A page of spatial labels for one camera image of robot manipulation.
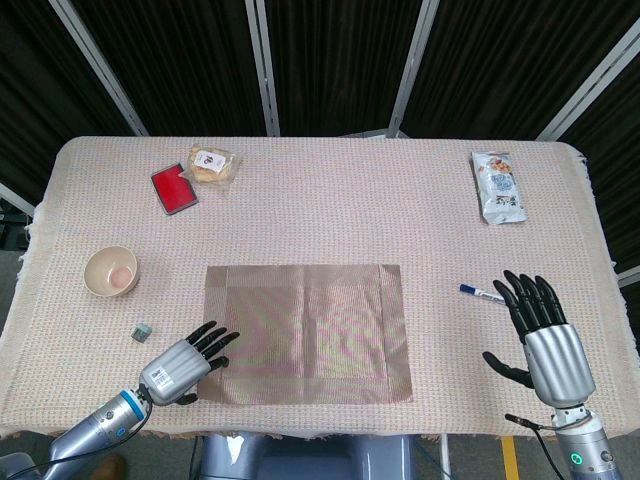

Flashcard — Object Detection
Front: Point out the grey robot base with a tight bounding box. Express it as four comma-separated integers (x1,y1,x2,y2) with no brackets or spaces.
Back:
199,432,416,480

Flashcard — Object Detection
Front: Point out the beige woven tablecloth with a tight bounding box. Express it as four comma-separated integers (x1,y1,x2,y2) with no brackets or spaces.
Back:
0,134,640,442

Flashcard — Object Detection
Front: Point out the beige bowl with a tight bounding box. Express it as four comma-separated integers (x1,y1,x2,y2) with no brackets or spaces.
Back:
83,245,139,297

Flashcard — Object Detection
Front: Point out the white table leg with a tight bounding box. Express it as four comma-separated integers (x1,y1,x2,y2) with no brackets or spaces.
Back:
438,433,453,480

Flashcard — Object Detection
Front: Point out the white snack bag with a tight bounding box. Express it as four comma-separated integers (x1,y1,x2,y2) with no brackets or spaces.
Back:
469,151,529,226

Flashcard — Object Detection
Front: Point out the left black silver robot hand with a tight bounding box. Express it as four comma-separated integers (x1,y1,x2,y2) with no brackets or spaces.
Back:
137,320,241,407

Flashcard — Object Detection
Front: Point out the red ink pad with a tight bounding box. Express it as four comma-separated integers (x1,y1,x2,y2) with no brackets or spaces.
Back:
150,166,200,217

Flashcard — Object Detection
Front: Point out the blue capped white marker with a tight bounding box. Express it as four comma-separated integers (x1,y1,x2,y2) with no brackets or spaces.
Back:
459,283,506,304

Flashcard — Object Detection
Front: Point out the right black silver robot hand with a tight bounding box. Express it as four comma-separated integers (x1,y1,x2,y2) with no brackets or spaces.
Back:
482,269,598,408

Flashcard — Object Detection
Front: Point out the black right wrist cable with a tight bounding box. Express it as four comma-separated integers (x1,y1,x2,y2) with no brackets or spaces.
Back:
504,412,557,480

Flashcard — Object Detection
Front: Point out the white partition post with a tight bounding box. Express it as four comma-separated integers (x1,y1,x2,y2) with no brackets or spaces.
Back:
48,0,150,137
243,0,282,137
0,182,37,217
615,259,640,289
387,0,440,138
534,0,640,142

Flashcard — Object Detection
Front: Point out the brown woven placemat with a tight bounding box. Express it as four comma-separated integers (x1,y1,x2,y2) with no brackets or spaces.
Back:
196,263,415,405

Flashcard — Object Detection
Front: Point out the bagged bread bun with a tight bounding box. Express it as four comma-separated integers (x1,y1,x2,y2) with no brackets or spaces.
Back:
187,143,244,187

